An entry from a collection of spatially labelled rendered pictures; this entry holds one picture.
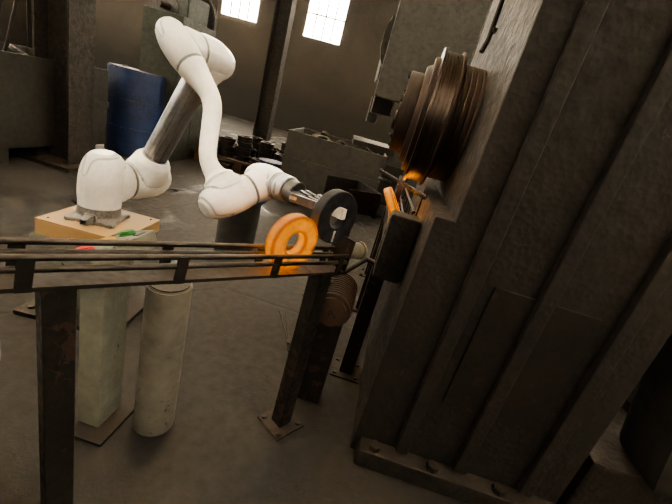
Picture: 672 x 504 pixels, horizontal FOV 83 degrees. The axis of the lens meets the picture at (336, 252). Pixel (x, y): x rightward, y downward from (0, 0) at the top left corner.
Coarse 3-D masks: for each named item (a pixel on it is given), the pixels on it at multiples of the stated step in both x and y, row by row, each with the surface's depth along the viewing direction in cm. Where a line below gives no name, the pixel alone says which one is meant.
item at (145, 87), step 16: (112, 64) 379; (112, 80) 381; (128, 80) 379; (144, 80) 384; (160, 80) 396; (112, 96) 385; (128, 96) 384; (144, 96) 390; (160, 96) 403; (112, 112) 392; (128, 112) 390; (144, 112) 396; (160, 112) 411; (112, 128) 397; (128, 128) 396; (144, 128) 402; (112, 144) 402; (128, 144) 402; (144, 144) 409
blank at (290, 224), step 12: (288, 216) 95; (300, 216) 96; (276, 228) 94; (288, 228) 94; (300, 228) 97; (312, 228) 101; (276, 240) 93; (300, 240) 102; (312, 240) 103; (276, 252) 95; (288, 252) 101; (300, 252) 101; (312, 252) 105
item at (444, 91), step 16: (448, 48) 124; (448, 64) 119; (448, 80) 117; (432, 96) 116; (448, 96) 116; (432, 112) 118; (448, 112) 117; (432, 128) 119; (416, 144) 122; (432, 144) 122; (416, 160) 128; (416, 176) 136
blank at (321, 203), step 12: (336, 192) 102; (348, 192) 105; (324, 204) 101; (336, 204) 103; (348, 204) 107; (312, 216) 102; (324, 216) 102; (348, 216) 109; (324, 228) 104; (336, 228) 108; (348, 228) 111; (324, 240) 106; (336, 240) 109
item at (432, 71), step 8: (440, 64) 123; (432, 72) 124; (424, 80) 124; (432, 80) 120; (424, 88) 123; (432, 88) 120; (424, 96) 122; (416, 104) 123; (424, 104) 120; (416, 112) 123; (424, 112) 120; (416, 120) 124; (416, 128) 123; (408, 136) 128; (416, 136) 124; (408, 144) 130; (400, 152) 145; (408, 152) 129; (400, 160) 142; (408, 160) 132
